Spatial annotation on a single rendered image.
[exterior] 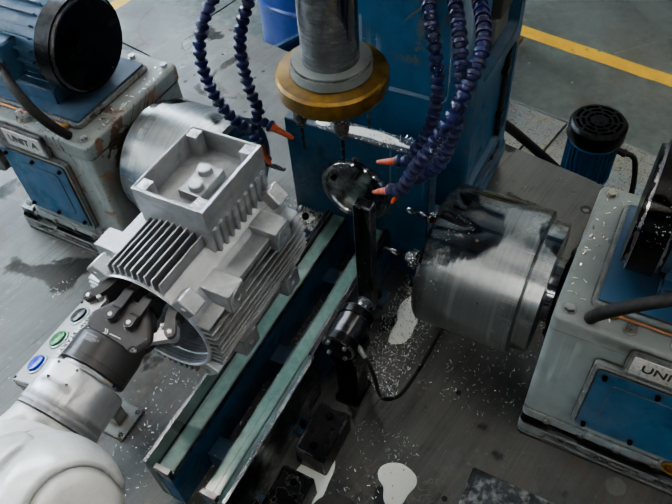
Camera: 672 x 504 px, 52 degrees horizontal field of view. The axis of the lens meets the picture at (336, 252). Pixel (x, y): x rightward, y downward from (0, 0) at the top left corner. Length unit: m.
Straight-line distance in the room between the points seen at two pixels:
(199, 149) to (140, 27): 3.14
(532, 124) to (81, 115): 1.55
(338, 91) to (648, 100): 2.45
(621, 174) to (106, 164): 1.58
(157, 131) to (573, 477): 0.96
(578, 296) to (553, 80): 2.42
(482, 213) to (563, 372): 0.27
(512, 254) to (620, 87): 2.40
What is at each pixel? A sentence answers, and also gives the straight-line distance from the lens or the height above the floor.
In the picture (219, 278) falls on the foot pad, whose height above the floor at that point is 1.38.
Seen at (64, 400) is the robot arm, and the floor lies 1.38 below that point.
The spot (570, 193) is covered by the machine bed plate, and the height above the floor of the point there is 0.80.
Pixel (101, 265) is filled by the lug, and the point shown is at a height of 1.39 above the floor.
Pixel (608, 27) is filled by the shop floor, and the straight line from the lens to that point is 3.81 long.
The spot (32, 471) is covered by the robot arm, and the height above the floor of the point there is 1.52.
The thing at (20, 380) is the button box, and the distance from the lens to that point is 1.18.
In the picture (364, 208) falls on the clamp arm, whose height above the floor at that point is 1.25.
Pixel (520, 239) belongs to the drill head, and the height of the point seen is 1.16.
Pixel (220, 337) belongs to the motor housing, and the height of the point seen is 1.33.
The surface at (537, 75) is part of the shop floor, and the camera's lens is 3.41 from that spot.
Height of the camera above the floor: 1.97
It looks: 50 degrees down
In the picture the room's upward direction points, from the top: 6 degrees counter-clockwise
